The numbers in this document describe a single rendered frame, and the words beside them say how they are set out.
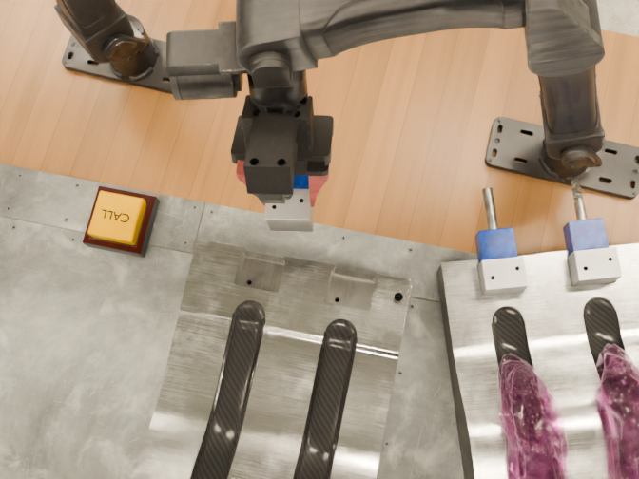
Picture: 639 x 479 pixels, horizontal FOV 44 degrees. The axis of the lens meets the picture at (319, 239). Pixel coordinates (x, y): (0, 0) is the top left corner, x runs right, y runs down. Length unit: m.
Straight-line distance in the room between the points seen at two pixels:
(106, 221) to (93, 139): 0.14
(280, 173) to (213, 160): 0.37
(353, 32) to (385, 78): 0.43
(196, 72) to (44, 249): 0.43
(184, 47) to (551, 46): 0.32
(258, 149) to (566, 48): 0.28
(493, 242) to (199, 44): 0.43
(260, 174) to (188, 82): 0.11
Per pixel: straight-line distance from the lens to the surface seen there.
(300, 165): 0.80
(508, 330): 0.97
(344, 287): 0.94
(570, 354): 0.97
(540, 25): 0.66
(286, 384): 0.91
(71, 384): 1.06
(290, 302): 0.92
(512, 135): 1.08
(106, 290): 1.06
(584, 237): 0.99
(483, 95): 1.11
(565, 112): 0.88
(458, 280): 0.96
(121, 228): 1.03
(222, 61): 0.73
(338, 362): 0.91
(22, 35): 1.24
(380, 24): 0.67
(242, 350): 0.92
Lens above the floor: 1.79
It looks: 75 degrees down
